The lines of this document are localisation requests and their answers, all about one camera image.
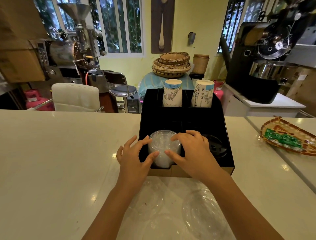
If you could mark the metal stool with backrest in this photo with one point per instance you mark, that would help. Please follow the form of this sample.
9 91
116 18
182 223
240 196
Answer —
122 90

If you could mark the black barred window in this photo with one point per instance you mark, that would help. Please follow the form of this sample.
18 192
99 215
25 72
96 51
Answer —
230 23

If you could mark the person's left middle finger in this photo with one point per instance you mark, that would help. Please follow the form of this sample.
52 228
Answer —
130 143

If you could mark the white padded chair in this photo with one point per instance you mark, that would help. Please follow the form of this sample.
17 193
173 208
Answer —
75 96

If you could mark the stack of printed paper cups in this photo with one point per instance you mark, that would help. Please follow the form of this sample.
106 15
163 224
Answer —
203 94
172 94

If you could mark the black cup organizer box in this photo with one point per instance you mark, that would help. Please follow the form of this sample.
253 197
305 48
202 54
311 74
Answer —
187 118

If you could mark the white framed window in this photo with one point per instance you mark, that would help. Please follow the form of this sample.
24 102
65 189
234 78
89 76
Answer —
116 26

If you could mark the woven bamboo tray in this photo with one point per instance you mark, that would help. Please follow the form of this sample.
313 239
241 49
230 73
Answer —
302 144

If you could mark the pink plastic stool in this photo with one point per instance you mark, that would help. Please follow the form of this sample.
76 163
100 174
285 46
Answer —
218 89

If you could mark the stack of black lids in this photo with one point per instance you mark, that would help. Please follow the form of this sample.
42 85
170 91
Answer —
217 146

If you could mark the pile of green sachets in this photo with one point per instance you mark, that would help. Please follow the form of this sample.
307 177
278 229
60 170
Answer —
284 138

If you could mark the pink gas cylinder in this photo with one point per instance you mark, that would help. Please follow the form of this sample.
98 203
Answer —
37 99

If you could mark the person's left thumb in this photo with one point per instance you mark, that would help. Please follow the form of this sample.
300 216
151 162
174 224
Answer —
151 158

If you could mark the brown cardboard box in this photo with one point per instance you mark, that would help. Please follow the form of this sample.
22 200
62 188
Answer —
301 85

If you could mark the person's right hand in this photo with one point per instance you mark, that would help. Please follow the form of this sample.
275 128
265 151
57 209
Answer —
197 158

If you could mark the tall woven basket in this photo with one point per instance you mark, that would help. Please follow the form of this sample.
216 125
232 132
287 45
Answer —
200 64

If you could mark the large cardboard box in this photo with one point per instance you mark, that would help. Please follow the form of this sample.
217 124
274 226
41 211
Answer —
18 42

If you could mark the clear plastic dome lid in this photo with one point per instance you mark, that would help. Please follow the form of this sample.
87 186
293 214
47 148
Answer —
203 214
148 197

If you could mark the person's right forearm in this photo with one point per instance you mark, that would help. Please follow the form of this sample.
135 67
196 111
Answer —
242 212

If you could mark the brown wall poster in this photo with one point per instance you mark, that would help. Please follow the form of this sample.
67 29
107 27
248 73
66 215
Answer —
162 26

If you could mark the person's left hand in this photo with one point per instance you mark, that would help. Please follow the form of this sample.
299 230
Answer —
129 168

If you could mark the person's right thumb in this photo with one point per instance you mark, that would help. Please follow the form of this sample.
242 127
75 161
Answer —
174 155

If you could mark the grey wall lamp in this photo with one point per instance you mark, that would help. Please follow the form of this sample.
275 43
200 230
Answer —
191 37

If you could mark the small black stool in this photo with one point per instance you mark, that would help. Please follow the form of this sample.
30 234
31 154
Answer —
196 76

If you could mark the stack of woven baskets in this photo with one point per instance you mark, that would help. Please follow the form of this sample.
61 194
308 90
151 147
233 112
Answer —
171 64

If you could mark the person's right middle finger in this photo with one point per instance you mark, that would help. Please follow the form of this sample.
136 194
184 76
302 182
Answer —
194 133

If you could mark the person's left forearm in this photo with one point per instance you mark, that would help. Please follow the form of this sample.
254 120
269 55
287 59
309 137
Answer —
111 212

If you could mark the stack of clear plastic lids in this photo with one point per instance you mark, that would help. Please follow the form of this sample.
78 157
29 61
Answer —
161 145

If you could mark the black coffee roaster machine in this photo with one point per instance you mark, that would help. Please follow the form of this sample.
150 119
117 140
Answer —
264 61

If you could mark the blue cloth covered table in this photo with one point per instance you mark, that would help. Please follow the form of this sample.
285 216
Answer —
154 82

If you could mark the silver coffee roaster machine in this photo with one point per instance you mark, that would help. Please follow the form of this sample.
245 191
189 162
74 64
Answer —
71 47

